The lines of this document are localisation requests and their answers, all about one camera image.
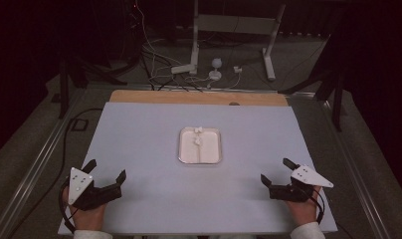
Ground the white floor cable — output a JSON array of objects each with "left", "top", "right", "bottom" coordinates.
[{"left": 134, "top": 0, "right": 243, "bottom": 91}]

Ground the white square tray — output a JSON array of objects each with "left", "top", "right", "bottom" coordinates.
[{"left": 177, "top": 126, "right": 223, "bottom": 165}]

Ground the bundle of black floor cables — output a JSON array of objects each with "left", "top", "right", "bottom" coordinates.
[{"left": 139, "top": 46, "right": 205, "bottom": 93}]

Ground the white round webcam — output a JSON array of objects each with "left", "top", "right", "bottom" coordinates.
[{"left": 208, "top": 58, "right": 224, "bottom": 82}]

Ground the left hand-held gripper black cable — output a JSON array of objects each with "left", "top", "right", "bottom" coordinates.
[{"left": 58, "top": 178, "right": 78, "bottom": 234}]

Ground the black tripod stand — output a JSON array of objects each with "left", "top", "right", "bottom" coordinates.
[
  {"left": 278, "top": 33, "right": 345, "bottom": 132},
  {"left": 57, "top": 54, "right": 129, "bottom": 120}
]

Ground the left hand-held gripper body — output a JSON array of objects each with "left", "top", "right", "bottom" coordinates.
[{"left": 68, "top": 166, "right": 123, "bottom": 212}]

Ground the hand-held gripper black cable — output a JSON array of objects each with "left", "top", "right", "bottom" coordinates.
[
  {"left": 304, "top": 187, "right": 326, "bottom": 225},
  {"left": 58, "top": 178, "right": 78, "bottom": 234}
]

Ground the person's right hand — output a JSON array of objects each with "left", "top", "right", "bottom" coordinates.
[{"left": 284, "top": 184, "right": 323, "bottom": 227}]

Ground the light blue table mat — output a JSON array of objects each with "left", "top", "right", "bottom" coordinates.
[{"left": 57, "top": 101, "right": 338, "bottom": 237}]

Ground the right hand-held gripper black cable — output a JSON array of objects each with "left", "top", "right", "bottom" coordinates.
[{"left": 304, "top": 187, "right": 326, "bottom": 225}]

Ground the black square floor plate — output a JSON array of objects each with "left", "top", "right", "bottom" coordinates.
[{"left": 71, "top": 118, "right": 90, "bottom": 132}]

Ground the wooden table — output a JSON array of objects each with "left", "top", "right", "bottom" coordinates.
[{"left": 108, "top": 89, "right": 290, "bottom": 108}]

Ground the long black floor cable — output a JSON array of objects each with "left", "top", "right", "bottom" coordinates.
[{"left": 6, "top": 108, "right": 104, "bottom": 239}]

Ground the metal floor rail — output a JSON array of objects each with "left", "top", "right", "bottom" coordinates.
[
  {"left": 0, "top": 87, "right": 88, "bottom": 239},
  {"left": 319, "top": 98, "right": 394, "bottom": 239}
]

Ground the white power strip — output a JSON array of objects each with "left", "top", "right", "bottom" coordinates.
[{"left": 170, "top": 63, "right": 197, "bottom": 75}]

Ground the person's left hand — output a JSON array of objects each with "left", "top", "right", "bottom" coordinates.
[{"left": 62, "top": 185, "right": 107, "bottom": 232}]

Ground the white metal stand frame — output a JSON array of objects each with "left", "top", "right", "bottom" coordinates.
[{"left": 189, "top": 0, "right": 288, "bottom": 82}]

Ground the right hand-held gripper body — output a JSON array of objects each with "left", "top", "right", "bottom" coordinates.
[{"left": 268, "top": 164, "right": 334, "bottom": 204}]

